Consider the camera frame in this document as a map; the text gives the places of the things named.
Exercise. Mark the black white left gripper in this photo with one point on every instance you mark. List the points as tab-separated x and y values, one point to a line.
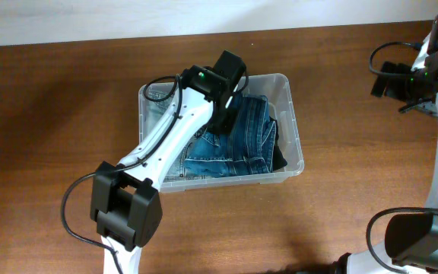
221	124

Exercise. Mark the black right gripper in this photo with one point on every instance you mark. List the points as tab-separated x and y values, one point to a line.
395	84

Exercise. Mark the dark blue jeans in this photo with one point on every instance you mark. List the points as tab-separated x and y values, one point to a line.
247	150

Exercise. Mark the clear plastic storage bin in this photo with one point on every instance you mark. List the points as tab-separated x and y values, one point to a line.
276	87

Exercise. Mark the black fuzzy garment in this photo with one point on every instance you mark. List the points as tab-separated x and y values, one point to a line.
278	160

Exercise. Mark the light blue jeans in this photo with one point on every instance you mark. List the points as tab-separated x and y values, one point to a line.
178	171

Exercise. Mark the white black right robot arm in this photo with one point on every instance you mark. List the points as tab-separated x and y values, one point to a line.
404	239

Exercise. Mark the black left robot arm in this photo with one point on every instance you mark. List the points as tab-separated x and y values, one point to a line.
125	202

